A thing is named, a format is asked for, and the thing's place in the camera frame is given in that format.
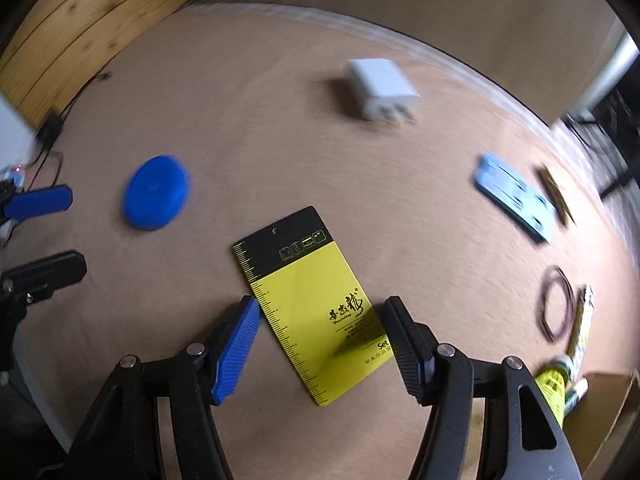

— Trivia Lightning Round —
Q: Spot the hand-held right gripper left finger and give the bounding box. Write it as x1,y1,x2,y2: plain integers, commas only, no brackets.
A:
65,295,262,480

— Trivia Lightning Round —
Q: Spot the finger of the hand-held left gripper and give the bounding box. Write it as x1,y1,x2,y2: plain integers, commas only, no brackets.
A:
0,251,88,307
0,185,74,227

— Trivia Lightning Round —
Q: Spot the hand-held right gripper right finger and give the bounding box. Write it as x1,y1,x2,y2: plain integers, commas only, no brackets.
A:
382,296,581,480

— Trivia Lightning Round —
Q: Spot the yellow and black card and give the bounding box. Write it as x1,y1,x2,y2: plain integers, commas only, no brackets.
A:
231,205,396,407

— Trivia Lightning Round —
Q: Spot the cardboard box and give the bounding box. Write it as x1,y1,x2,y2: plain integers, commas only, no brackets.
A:
565,370,640,480

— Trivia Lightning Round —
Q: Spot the white wall charger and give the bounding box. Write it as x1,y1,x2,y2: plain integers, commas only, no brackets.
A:
347,58,420,126

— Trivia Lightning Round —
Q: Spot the white power strip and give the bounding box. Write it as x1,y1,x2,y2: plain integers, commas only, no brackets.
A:
0,160,31,191

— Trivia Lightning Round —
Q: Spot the black power adapter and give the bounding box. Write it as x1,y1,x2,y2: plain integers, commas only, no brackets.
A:
37,114,64,147

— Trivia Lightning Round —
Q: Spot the blue round lid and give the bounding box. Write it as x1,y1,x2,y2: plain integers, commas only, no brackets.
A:
122,154,192,231

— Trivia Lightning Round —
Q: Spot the yellow shuttlecock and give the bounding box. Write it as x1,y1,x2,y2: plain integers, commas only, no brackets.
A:
534,355,578,428

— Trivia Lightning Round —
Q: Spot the white marker pen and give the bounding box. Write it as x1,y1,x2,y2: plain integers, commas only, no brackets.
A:
565,284,597,376

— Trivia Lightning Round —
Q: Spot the pine plank board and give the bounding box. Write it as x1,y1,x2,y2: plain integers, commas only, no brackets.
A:
0,0,208,116

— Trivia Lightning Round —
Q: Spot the pale slotted rectangular strip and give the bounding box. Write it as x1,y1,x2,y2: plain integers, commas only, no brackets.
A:
474,152,558,245

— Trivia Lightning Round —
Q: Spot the wooden clothespin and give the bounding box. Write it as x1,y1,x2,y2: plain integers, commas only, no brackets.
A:
535,162,577,227

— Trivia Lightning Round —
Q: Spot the black adapter cable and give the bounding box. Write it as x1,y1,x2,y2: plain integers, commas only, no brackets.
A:
59,72,114,118

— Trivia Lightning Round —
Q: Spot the purple hair tie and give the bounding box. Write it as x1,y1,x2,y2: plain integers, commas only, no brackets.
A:
537,266,581,343

